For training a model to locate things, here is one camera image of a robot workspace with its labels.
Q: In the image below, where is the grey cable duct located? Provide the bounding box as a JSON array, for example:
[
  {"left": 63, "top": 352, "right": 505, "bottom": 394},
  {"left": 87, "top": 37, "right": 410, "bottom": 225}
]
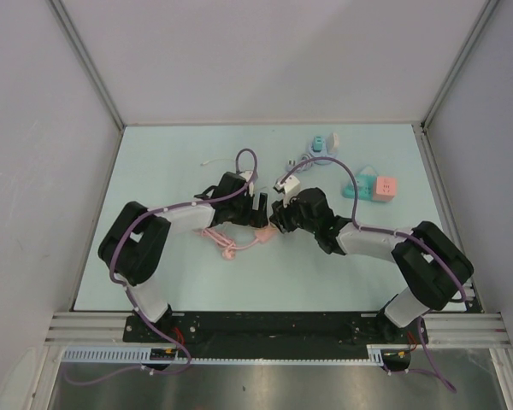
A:
[{"left": 62, "top": 346, "right": 393, "bottom": 366}]

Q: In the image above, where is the pink cube socket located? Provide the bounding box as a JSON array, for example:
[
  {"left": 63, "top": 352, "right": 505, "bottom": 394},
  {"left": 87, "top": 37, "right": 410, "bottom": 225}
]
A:
[{"left": 371, "top": 175, "right": 398, "bottom": 202}]

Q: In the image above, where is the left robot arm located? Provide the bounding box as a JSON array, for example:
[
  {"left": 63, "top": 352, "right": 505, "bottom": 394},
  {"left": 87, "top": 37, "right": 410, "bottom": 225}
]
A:
[{"left": 97, "top": 171, "right": 268, "bottom": 342}]

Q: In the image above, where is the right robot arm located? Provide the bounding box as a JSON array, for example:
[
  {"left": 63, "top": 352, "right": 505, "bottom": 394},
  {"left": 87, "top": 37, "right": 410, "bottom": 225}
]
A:
[{"left": 269, "top": 188, "right": 474, "bottom": 343}]

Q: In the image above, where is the teal triangular power strip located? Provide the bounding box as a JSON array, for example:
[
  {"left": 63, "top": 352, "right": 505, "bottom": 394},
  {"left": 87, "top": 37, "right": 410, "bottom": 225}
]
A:
[{"left": 341, "top": 165, "right": 378, "bottom": 202}]

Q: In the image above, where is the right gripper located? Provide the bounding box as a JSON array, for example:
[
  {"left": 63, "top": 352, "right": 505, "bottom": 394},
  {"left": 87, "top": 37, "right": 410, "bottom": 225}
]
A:
[{"left": 271, "top": 191, "right": 317, "bottom": 235}]

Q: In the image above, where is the purple cable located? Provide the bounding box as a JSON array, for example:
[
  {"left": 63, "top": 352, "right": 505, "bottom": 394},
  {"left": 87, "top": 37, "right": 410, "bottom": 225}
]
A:
[
  {"left": 63, "top": 148, "right": 258, "bottom": 388},
  {"left": 280, "top": 156, "right": 471, "bottom": 393}
]

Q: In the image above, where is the white square adapter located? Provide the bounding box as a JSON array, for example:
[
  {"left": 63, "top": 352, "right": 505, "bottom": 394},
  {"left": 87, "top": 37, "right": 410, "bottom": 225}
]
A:
[{"left": 326, "top": 132, "right": 339, "bottom": 157}]

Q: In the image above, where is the pink power strip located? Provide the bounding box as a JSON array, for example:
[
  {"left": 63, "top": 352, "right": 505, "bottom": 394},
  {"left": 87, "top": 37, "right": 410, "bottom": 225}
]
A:
[{"left": 254, "top": 226, "right": 278, "bottom": 243}]

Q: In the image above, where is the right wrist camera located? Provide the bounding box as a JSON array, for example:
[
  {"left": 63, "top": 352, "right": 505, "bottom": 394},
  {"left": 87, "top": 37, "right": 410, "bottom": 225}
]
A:
[{"left": 274, "top": 175, "right": 301, "bottom": 208}]

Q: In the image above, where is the blue round power strip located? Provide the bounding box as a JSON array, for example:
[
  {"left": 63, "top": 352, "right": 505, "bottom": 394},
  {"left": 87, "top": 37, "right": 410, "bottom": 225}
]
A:
[{"left": 286, "top": 146, "right": 338, "bottom": 173}]

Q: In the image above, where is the white usb cable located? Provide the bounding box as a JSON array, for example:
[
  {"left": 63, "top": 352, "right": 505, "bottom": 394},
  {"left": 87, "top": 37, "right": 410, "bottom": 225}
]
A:
[{"left": 199, "top": 157, "right": 240, "bottom": 168}]

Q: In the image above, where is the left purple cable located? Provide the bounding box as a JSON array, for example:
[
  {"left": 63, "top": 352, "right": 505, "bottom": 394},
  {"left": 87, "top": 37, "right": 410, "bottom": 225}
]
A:
[{"left": 63, "top": 148, "right": 258, "bottom": 388}]

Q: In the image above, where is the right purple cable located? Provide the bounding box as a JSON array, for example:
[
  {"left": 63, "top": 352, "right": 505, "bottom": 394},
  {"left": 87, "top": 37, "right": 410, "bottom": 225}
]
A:
[{"left": 280, "top": 156, "right": 471, "bottom": 393}]

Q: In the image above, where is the pink cable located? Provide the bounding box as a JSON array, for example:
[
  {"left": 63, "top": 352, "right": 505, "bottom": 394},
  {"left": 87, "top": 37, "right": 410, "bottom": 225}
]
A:
[{"left": 191, "top": 226, "right": 262, "bottom": 261}]

